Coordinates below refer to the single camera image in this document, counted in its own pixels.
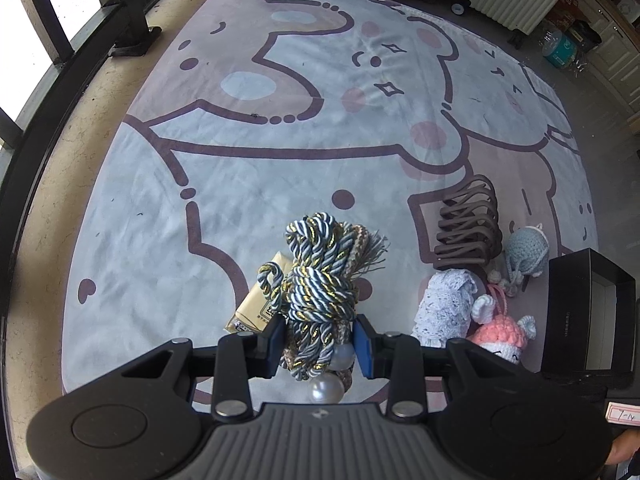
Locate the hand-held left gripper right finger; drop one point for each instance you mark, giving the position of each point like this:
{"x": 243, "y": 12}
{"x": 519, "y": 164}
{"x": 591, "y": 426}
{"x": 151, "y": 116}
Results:
{"x": 361, "y": 349}

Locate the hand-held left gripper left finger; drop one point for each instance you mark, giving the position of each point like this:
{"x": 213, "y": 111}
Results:
{"x": 273, "y": 347}

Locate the person's right forearm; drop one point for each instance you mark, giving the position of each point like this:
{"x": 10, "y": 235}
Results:
{"x": 621, "y": 451}

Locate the tan paper packet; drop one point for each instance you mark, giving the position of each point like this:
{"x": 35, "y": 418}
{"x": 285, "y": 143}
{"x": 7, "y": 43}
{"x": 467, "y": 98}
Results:
{"x": 252, "y": 307}

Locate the white lace trim roll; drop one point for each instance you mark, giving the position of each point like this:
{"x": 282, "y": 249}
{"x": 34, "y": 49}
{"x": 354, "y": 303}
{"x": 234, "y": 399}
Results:
{"x": 445, "y": 305}

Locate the black cardboard box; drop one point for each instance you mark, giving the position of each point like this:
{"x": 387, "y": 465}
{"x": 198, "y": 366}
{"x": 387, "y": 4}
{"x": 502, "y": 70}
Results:
{"x": 575, "y": 320}

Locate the pink white crochet doll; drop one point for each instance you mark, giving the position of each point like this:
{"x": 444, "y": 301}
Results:
{"x": 497, "y": 332}

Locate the brown hair claw clip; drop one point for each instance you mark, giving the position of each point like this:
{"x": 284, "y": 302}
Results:
{"x": 467, "y": 230}

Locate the grey crochet doll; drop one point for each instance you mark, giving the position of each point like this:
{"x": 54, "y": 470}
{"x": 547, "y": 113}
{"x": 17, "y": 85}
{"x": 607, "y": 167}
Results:
{"x": 525, "y": 252}

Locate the cartoon printed rug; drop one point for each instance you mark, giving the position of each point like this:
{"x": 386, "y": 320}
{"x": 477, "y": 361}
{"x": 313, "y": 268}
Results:
{"x": 310, "y": 125}

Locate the teal water bottle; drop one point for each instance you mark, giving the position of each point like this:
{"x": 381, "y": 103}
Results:
{"x": 560, "y": 49}

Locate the white cabinet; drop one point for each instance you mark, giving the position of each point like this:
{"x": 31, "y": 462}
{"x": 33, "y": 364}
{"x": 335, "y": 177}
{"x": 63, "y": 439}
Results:
{"x": 617, "y": 45}

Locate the black metal railing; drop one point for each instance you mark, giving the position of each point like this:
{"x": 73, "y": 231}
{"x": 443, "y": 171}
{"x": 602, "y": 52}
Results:
{"x": 60, "y": 20}

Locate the brown cardboard box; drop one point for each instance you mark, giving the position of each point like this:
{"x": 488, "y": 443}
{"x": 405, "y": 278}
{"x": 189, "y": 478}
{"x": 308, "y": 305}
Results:
{"x": 570, "y": 10}

